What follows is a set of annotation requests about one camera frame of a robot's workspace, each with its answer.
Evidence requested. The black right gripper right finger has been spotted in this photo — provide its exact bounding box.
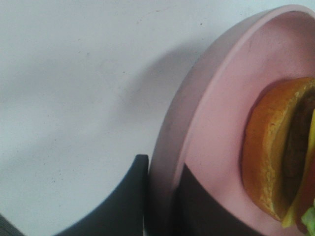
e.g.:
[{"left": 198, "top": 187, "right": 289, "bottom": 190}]
[{"left": 174, "top": 166, "right": 285, "bottom": 236}]

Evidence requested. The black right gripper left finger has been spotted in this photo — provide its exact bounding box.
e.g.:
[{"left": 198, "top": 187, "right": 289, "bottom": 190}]
[{"left": 58, "top": 154, "right": 149, "bottom": 236}]

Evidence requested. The pink round plate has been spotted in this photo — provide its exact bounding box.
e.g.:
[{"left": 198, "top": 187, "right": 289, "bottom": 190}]
[{"left": 145, "top": 5, "right": 315, "bottom": 236}]

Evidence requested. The burger with lettuce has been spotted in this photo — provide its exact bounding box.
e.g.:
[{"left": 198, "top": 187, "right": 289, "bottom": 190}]
[{"left": 242, "top": 77, "right": 315, "bottom": 221}]

